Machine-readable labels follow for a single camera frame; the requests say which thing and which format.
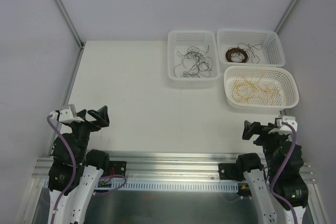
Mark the loose black cable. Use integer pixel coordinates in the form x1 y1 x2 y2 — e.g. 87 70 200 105
173 45 217 79

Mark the white rounded perforated basket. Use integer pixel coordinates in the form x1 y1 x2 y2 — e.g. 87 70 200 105
223 66 299 111

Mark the white rectangular basket left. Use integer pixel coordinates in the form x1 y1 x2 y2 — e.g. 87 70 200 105
167 30 221 88

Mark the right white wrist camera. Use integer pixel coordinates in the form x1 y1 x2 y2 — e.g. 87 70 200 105
274 115 298 135

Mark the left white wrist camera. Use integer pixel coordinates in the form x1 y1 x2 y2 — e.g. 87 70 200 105
49 104 77 123

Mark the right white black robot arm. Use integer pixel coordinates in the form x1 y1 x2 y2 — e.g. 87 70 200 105
235 116 308 223

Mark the yellow cable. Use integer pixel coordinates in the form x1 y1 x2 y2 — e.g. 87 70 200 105
232 76 286 103

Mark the right aluminium frame post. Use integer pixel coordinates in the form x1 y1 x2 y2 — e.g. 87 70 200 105
274 0 300 34

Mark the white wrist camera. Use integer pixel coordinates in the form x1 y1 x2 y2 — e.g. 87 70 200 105
49 104 77 123
274 115 298 135

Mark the white rectangular basket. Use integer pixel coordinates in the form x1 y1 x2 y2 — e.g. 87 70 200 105
167 30 221 88
216 28 286 69

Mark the white rectangular basket right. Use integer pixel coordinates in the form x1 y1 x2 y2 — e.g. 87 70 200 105
216 28 286 69

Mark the slotted grey cable duct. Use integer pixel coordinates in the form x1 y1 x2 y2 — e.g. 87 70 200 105
43 179 239 193

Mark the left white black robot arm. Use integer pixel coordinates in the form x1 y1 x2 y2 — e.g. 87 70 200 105
47 104 110 223

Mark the aluminium mounting rail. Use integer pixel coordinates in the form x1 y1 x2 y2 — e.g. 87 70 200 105
33 150 316 184

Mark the aluminium frame post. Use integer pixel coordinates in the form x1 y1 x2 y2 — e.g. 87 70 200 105
39 0 84 49
274 0 300 34

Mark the left aluminium frame post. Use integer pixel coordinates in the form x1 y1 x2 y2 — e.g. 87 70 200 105
39 0 84 49

